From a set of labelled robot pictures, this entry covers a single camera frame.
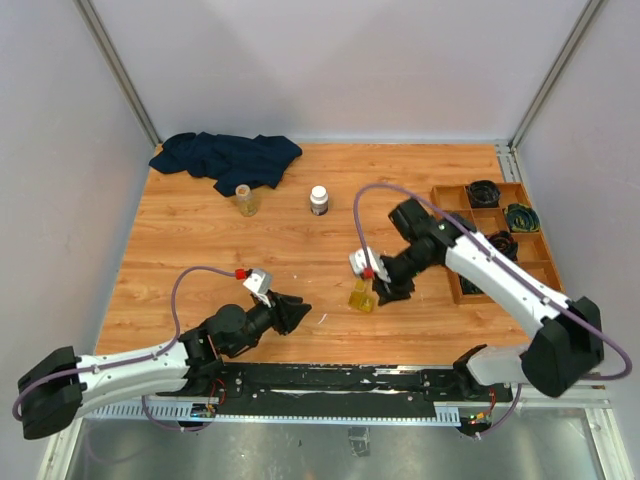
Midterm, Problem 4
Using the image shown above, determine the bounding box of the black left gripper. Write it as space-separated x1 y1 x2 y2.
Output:
227 289 312 356

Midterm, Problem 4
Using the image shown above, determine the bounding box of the yellow translucent pill organizer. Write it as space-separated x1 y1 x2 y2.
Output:
348 279 375 313

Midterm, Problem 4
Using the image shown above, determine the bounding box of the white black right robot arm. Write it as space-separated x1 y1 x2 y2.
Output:
374 199 604 400

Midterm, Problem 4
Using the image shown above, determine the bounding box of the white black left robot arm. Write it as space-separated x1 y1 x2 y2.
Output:
14 292 312 440

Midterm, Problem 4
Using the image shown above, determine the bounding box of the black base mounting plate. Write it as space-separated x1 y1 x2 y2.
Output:
174 363 513 411

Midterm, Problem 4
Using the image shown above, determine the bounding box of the dark patterned rolled tie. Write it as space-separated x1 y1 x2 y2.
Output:
459 276 483 296

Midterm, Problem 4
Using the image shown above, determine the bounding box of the white capped pill bottle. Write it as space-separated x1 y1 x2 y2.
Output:
309 185 329 216

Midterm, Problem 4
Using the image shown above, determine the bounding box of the brown wooden compartment tray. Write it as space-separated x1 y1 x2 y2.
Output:
431 183 568 313

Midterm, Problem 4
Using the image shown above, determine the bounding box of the blue yellow rolled tie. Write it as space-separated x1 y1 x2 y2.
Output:
503 203 540 233

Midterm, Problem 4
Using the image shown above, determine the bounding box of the dark navy crumpled cloth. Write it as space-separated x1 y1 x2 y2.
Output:
149 132 303 197

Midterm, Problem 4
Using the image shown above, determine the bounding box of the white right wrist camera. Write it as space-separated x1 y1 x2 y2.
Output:
349 247 387 279

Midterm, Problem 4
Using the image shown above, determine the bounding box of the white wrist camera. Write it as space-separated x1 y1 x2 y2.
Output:
243 268 273 296
349 247 387 279

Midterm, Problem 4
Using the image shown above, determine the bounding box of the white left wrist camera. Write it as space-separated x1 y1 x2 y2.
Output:
243 268 273 296

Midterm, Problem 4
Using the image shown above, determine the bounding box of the white slotted cable duct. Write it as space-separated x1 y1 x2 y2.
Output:
87 397 461 427

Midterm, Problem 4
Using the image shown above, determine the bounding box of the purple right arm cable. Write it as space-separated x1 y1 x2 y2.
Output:
352 183 634 441

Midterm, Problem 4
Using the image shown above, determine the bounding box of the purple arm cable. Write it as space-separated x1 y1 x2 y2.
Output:
352 183 634 441
11 266 249 434

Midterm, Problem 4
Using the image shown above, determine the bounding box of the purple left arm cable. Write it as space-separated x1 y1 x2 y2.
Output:
11 266 249 434

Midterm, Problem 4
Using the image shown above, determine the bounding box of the right aluminium frame post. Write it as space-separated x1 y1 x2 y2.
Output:
508 0 608 152

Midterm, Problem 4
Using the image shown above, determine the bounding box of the aluminium frame post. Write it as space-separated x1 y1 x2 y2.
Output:
508 0 608 152
73 0 160 146

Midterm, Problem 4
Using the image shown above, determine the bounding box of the left aluminium frame post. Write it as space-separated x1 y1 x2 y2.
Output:
73 0 160 146

